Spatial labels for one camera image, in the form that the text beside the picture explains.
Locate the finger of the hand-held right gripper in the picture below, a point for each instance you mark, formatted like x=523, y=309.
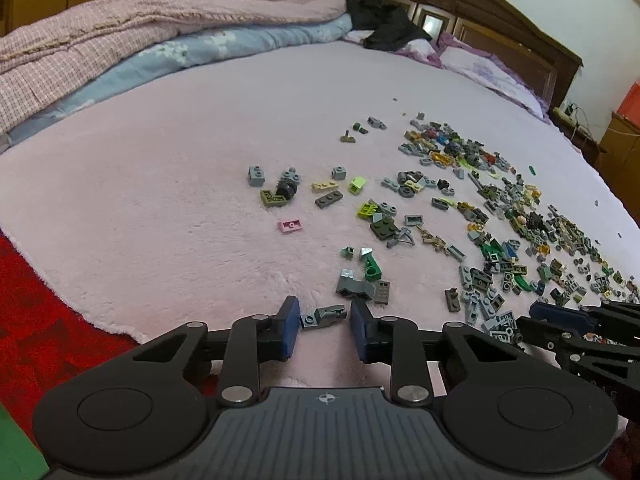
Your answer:
x=550, y=337
x=560, y=317

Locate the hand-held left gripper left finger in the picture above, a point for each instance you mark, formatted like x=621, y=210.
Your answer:
x=287, y=327

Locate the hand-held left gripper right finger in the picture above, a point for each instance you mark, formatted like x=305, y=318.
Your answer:
x=362, y=332

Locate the grey hinge brick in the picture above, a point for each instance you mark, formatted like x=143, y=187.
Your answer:
x=327, y=314

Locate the pile of small toy bricks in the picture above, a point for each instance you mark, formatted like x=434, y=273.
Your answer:
x=530, y=220

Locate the pink flat brick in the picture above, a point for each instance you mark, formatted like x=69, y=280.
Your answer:
x=290, y=225

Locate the wooden nightstand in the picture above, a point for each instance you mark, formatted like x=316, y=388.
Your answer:
x=585, y=142

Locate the wooden cabinet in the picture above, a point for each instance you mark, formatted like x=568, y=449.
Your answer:
x=622, y=145

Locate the pink fleece blanket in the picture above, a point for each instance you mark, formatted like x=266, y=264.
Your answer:
x=175, y=160

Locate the red box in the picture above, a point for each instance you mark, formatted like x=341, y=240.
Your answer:
x=631, y=102

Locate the red patterned sheet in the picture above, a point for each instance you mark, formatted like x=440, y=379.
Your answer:
x=40, y=320

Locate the purple pillow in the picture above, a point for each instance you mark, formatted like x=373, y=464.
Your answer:
x=490, y=70

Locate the blue floral quilt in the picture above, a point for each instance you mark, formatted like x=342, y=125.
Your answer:
x=200, y=55

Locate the green board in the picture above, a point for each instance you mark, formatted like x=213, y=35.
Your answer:
x=20, y=450

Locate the wooden headboard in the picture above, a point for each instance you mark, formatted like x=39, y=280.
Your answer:
x=500, y=15

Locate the black clothing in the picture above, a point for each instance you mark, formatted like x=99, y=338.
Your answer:
x=390, y=25

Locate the pink checkered quilt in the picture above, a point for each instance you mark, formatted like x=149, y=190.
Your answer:
x=100, y=35

